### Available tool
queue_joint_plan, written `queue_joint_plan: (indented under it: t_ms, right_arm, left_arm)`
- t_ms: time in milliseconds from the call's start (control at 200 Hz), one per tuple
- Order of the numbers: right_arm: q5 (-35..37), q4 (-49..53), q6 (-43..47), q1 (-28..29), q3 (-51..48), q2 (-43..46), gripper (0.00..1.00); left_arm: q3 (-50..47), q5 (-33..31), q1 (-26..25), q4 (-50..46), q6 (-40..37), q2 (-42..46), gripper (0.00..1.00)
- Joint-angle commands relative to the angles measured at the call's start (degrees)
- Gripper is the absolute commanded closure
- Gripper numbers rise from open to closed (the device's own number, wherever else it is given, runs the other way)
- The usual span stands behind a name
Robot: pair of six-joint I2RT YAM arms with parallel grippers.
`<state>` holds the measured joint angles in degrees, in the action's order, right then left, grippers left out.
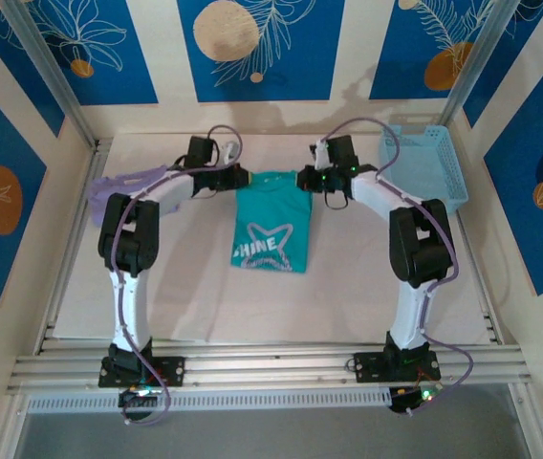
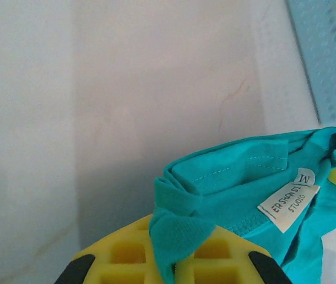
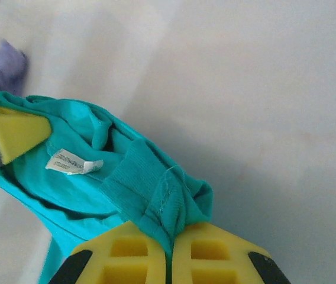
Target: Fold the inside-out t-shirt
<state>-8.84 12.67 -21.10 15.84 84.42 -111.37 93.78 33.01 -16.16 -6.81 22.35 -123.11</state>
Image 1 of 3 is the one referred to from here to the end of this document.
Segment teal t-shirt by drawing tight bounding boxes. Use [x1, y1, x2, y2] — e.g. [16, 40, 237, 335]
[230, 170, 312, 274]

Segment folded purple t-shirt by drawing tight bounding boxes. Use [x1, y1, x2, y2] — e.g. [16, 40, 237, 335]
[88, 164, 182, 229]

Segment light blue perforated plastic basket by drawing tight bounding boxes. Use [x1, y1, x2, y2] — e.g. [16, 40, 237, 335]
[379, 123, 469, 215]

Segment small black controller box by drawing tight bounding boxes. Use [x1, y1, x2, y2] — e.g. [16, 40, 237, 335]
[388, 385, 438, 415]
[118, 387, 158, 422]

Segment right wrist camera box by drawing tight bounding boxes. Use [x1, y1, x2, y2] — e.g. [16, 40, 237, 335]
[310, 139, 333, 169]

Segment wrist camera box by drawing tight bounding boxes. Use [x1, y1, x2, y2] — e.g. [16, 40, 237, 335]
[310, 139, 333, 169]
[221, 141, 245, 163]

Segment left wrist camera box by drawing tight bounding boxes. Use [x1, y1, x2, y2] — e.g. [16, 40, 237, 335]
[221, 141, 245, 163]

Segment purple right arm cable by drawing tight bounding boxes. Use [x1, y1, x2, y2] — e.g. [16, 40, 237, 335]
[321, 118, 474, 417]

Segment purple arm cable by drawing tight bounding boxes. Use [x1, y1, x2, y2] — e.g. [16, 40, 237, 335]
[321, 118, 474, 417]
[108, 124, 247, 427]

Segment aluminium side rail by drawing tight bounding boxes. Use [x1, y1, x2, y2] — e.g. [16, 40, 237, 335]
[455, 209, 506, 345]
[36, 137, 114, 343]

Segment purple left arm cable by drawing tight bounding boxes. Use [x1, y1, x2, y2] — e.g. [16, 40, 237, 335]
[108, 124, 247, 427]

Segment aluminium rail beam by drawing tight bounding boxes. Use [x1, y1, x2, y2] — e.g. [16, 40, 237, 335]
[6, 341, 531, 396]

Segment aluminium frame post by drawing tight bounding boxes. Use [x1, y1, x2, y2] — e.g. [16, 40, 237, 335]
[1, 0, 103, 149]
[438, 0, 524, 128]

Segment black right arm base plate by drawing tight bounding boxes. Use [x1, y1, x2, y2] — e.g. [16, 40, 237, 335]
[353, 351, 443, 383]

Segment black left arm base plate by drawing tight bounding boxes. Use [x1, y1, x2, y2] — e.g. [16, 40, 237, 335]
[98, 356, 186, 388]

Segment white slotted cable duct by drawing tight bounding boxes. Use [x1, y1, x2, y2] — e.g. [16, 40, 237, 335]
[25, 386, 392, 415]

